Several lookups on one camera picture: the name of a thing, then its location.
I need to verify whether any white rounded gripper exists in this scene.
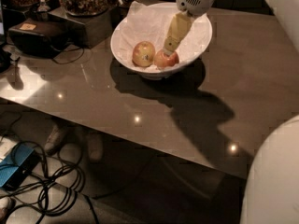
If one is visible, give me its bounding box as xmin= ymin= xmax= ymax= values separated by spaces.
xmin=163 ymin=0 xmax=215 ymax=56

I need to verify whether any light shoe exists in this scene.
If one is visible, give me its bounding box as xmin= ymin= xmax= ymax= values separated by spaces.
xmin=87 ymin=133 xmax=104 ymax=163
xmin=44 ymin=126 xmax=67 ymax=156

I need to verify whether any black cable bundle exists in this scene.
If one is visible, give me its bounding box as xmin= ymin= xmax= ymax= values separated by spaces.
xmin=0 ymin=110 xmax=101 ymax=224

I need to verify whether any right light shoe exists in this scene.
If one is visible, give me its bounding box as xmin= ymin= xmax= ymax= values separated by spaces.
xmin=87 ymin=133 xmax=104 ymax=163

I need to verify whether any black cable on table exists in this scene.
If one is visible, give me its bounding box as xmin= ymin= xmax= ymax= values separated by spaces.
xmin=50 ymin=45 xmax=86 ymax=65

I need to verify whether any metal scoop handle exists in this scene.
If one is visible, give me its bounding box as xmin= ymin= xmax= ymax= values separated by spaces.
xmin=37 ymin=0 xmax=50 ymax=12

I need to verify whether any blue box on floor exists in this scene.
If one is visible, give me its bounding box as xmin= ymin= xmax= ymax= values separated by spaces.
xmin=0 ymin=144 xmax=40 ymax=191

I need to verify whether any red-yellow apple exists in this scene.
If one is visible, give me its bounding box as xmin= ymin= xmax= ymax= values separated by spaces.
xmin=132 ymin=41 xmax=156 ymax=67
xmin=153 ymin=50 xmax=179 ymax=68

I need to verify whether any white ceramic bowl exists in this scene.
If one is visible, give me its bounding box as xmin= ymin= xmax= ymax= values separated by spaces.
xmin=109 ymin=2 xmax=213 ymax=81

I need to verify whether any white paper napkin liner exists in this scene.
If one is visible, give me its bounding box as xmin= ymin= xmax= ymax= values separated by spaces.
xmin=118 ymin=0 xmax=210 ymax=73

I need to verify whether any dark square stand box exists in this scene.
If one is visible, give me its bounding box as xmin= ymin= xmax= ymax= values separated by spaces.
xmin=49 ymin=7 xmax=113 ymax=49

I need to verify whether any left light shoe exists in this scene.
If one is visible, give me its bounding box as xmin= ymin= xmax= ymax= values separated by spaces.
xmin=44 ymin=126 xmax=67 ymax=156

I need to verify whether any black device with label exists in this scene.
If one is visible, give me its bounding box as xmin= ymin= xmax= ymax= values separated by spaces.
xmin=8 ymin=19 xmax=68 ymax=58

